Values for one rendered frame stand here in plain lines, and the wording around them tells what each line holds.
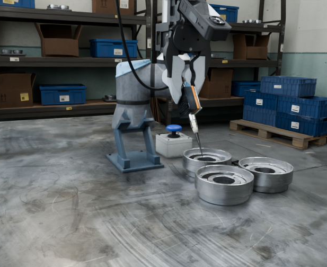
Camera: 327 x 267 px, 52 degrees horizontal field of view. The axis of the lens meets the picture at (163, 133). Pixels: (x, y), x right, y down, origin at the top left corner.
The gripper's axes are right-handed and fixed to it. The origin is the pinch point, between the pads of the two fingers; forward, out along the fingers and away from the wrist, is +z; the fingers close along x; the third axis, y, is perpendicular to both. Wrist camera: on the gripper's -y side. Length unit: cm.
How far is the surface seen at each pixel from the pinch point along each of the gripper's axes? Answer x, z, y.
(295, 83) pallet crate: -291, 25, 243
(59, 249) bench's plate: 27.1, 16.9, -15.4
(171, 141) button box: -4.5, 12.8, 14.3
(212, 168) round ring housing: -3.8, 13.4, -4.6
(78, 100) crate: -49, 49, 346
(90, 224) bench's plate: 21.8, 16.9, -10.5
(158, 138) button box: -3.3, 13.2, 19.5
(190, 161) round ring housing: -1.8, 13.4, 0.6
